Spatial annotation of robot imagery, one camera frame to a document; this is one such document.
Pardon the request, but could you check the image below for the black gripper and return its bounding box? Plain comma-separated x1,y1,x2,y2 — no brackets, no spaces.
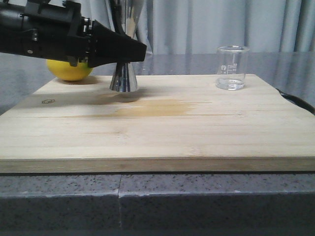
19,0,147,68

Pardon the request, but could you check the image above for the steel double jigger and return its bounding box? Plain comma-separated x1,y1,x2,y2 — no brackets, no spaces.
109,0,147,92

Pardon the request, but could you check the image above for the small glass beaker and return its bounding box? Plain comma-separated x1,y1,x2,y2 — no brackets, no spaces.
216,45,250,90

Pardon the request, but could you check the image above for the yellow lemon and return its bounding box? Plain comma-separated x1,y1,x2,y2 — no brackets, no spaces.
46,59,93,81

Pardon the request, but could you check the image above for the grey curtain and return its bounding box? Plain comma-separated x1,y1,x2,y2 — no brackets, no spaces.
0,0,315,56

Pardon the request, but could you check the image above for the light wooden cutting board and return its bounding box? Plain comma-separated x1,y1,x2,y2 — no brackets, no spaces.
0,74,315,173

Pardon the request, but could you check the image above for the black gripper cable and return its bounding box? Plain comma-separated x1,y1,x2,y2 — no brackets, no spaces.
109,0,125,35

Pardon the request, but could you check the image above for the black cable on counter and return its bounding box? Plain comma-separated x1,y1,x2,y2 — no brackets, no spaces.
275,88,315,112

